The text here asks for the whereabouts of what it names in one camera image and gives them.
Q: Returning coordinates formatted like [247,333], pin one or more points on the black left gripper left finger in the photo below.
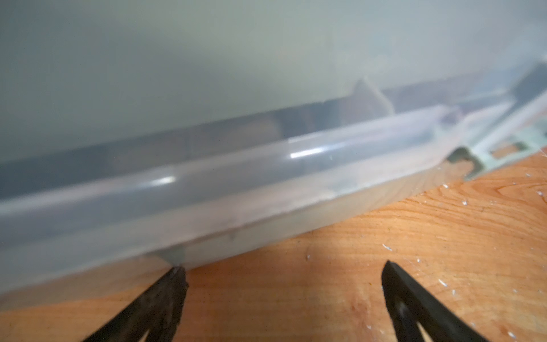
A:
[153,316]

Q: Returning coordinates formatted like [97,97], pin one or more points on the grey translucent plastic storage box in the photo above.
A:
[131,127]

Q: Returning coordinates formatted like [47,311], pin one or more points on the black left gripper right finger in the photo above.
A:
[412,307]

